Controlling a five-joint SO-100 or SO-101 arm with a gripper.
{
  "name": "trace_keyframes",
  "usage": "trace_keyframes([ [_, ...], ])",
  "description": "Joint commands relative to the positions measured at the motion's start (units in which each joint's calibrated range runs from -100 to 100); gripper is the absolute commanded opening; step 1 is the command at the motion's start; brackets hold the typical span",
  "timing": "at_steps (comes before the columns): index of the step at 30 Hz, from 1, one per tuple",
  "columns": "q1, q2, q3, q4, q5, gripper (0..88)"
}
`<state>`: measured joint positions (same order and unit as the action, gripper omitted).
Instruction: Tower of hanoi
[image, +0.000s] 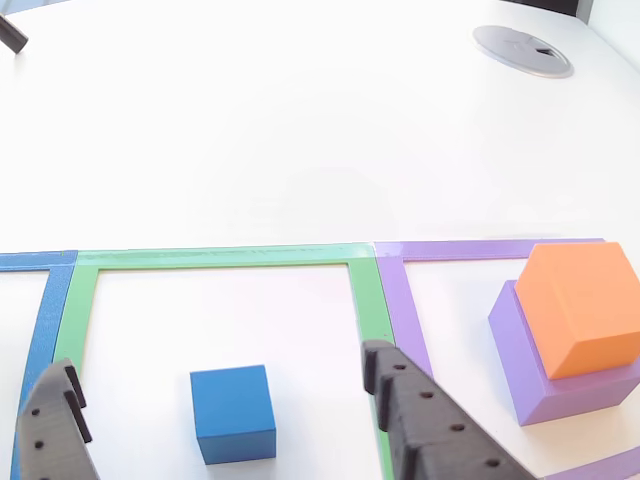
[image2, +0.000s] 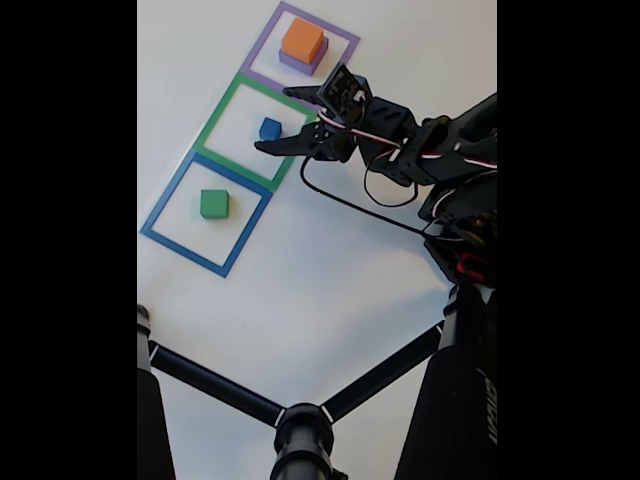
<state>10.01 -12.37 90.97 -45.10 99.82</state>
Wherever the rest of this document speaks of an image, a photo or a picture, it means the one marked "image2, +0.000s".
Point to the green cube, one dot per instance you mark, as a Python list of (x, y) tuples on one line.
[(214, 204)]

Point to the purple square frame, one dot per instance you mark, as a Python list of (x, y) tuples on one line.
[(265, 45)]

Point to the black tripod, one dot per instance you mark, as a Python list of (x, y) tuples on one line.
[(300, 435)]

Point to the orange cube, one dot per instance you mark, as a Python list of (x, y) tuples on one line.
[(302, 37)]

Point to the gripper camera board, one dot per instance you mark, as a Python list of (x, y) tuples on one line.
[(345, 95)]

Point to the red black table clamp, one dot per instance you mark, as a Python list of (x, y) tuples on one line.
[(470, 265)]

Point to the blue square frame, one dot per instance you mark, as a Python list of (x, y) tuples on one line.
[(200, 255)]

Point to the green square frame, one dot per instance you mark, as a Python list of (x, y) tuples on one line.
[(215, 120)]

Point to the small blue cube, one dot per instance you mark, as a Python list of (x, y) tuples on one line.
[(270, 129)]

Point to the flat purple block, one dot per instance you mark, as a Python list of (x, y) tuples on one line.
[(300, 67)]

